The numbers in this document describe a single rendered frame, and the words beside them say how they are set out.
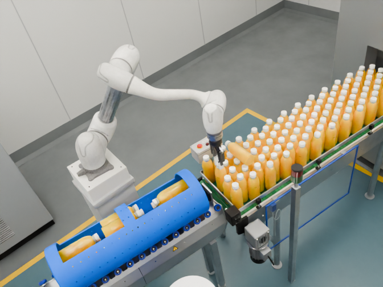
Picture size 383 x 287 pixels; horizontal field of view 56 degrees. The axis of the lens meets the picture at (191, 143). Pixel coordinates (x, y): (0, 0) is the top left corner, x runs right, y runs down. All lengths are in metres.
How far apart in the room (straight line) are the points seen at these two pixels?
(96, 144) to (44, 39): 2.29
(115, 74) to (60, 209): 2.33
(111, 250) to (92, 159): 0.63
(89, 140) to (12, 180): 1.25
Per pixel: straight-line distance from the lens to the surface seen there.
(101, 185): 2.39
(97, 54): 4.68
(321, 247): 3.21
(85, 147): 2.27
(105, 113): 2.30
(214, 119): 1.88
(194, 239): 2.24
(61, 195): 4.10
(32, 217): 3.68
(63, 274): 1.97
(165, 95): 1.92
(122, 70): 1.91
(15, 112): 4.54
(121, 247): 1.96
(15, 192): 3.45
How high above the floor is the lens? 2.72
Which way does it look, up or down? 42 degrees down
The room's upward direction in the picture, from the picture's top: 12 degrees counter-clockwise
